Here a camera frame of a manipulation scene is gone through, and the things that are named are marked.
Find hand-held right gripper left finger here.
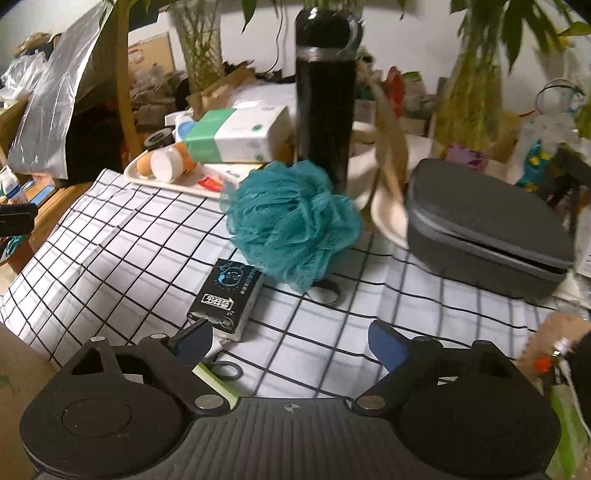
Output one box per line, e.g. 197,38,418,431
61,318,232,414

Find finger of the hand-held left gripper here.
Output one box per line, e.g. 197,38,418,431
0,203,39,237

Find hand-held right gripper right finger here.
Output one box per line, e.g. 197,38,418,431
353,319,530,412

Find black tissue pack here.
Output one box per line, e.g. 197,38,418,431
186,258,265,343

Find teal bath loofah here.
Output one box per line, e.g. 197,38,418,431
220,159,363,293

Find wooden side table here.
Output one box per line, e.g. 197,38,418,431
0,182,94,274

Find smartphone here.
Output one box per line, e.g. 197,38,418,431
21,178,59,204

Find small white bottle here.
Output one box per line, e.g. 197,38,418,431
0,166,25,205

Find black white checked tablecloth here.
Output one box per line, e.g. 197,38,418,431
0,167,570,408

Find silver plastic bag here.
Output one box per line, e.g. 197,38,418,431
8,4,117,182

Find white tray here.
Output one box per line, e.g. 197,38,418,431
123,146,232,200

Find grey zip case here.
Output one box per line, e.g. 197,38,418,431
405,157,577,299

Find white capped orange jar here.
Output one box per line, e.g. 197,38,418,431
150,141,197,184

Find black tape roll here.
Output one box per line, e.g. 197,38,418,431
143,130,174,151

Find white flat box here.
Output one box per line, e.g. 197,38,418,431
203,162,267,186

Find green packet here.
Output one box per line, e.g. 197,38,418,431
547,382,591,480

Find green white tissue pack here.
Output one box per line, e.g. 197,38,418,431
182,106,292,164

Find cork notice board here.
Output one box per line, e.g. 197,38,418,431
128,32,177,80

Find black thermos bottle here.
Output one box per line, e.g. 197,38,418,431
294,6,365,195

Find printed plastic bag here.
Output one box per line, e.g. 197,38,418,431
508,114,579,186

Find glass vase with bamboo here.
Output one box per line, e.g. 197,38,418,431
167,0,223,93
434,0,514,160

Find white plastic bag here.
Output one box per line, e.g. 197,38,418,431
226,83,299,114

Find black hair tie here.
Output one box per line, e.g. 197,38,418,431
308,279,342,306

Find curved wooden frame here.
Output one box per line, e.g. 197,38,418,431
111,0,145,160

